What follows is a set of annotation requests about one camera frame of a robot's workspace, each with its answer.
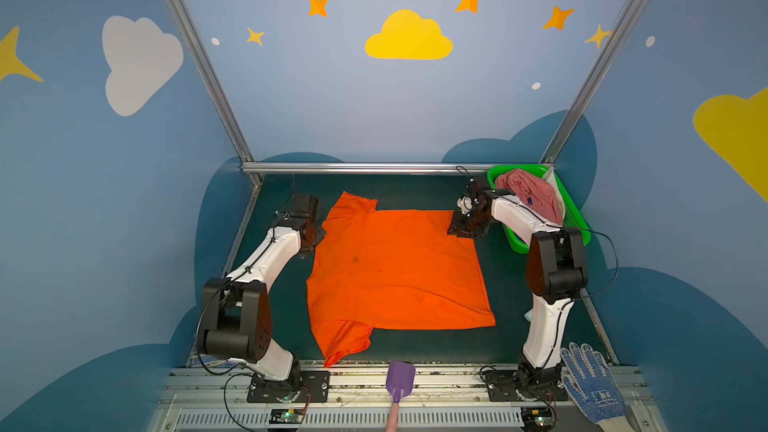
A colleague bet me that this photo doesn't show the white t shirt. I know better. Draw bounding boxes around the white t shirt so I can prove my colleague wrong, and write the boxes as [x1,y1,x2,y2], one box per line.
[542,167,566,223]

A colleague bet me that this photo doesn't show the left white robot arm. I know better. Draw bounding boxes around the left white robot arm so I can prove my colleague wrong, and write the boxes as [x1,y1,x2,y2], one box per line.
[195,195,323,392]

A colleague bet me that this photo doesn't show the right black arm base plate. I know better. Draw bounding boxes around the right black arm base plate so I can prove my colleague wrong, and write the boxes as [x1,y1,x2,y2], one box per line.
[479,363,567,402]

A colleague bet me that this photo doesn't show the pink t shirt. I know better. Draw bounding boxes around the pink t shirt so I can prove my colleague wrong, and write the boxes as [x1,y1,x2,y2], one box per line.
[495,169,564,225]

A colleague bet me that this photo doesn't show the right green circuit board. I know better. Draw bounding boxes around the right green circuit board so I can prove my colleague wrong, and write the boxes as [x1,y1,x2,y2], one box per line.
[521,408,557,432]

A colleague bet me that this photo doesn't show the right blue dotted glove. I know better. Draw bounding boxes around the right blue dotted glove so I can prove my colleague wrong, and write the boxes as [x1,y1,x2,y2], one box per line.
[561,342,632,432]

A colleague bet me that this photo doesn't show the right side aluminium rail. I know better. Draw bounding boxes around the right side aluminium rail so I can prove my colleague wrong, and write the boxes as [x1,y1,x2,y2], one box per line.
[583,298,620,365]

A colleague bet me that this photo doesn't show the left green circuit board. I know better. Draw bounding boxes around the left green circuit board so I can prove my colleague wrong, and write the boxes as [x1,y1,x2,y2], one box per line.
[269,409,305,426]

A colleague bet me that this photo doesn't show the left upright aluminium post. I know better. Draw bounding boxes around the left upright aluminium post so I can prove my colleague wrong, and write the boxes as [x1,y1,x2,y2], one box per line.
[164,0,253,162]

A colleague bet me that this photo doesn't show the green circuit board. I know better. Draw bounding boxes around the green circuit board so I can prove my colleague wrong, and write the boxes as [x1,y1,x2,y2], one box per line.
[269,409,305,426]
[521,408,557,432]

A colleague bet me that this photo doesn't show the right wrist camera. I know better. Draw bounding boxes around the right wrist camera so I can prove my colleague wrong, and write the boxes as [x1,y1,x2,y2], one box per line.
[457,177,493,215]

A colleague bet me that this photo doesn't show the blue dotted glove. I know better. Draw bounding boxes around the blue dotted glove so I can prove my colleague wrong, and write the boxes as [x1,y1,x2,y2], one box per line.
[561,342,632,432]
[186,355,234,369]

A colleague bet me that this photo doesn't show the orange t shirt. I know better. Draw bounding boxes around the orange t shirt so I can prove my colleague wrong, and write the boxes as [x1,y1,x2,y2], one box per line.
[307,192,496,367]

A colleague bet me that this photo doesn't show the upright aluminium post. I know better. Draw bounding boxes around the upright aluminium post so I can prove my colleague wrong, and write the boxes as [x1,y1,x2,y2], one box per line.
[164,0,253,162]
[539,0,650,165]

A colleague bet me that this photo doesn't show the right upright aluminium post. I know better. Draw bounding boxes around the right upright aluminium post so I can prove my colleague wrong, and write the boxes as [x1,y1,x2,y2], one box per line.
[539,0,650,165]

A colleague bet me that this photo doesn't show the purple toy shovel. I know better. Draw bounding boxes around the purple toy shovel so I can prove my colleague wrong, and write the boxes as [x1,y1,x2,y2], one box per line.
[385,361,416,432]

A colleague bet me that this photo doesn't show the left blue dotted glove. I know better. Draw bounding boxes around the left blue dotted glove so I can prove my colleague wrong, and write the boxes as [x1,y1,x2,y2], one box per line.
[186,355,234,369]

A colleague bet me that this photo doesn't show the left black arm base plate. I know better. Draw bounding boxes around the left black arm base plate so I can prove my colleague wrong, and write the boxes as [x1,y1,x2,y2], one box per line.
[246,370,331,404]

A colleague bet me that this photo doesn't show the left side aluminium rail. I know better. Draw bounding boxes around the left side aluminium rail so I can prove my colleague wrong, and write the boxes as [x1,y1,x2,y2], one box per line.
[220,172,263,277]

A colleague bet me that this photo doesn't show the horizontal aluminium frame rail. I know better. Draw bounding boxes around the horizontal aluminium frame rail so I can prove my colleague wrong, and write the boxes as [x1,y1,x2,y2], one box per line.
[240,161,495,175]

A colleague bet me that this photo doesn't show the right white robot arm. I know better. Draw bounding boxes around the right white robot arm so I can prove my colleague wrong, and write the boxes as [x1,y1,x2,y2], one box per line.
[448,191,588,373]

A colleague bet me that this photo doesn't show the green plastic basket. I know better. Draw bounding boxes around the green plastic basket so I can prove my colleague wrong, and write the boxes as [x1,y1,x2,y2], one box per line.
[486,164,588,255]

